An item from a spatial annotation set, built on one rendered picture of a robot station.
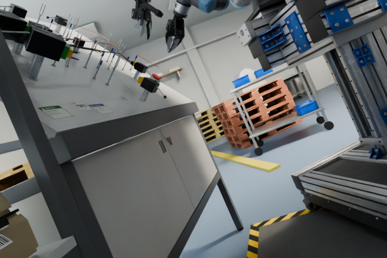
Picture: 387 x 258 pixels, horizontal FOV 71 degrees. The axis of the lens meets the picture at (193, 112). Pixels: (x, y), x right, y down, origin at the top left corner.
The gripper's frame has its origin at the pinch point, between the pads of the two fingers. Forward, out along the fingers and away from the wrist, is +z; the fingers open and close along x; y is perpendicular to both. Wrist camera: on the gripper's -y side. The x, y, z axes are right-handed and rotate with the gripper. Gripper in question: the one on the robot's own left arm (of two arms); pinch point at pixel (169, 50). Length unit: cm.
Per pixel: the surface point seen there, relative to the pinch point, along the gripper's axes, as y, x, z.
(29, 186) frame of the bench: -81, 50, 8
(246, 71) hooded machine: 377, -323, 166
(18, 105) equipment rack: -79, 53, -15
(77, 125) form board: -72, 41, -5
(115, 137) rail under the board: -68, 30, 1
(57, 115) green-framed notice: -69, 46, -6
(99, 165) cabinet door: -76, 34, 5
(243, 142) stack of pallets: 136, -205, 178
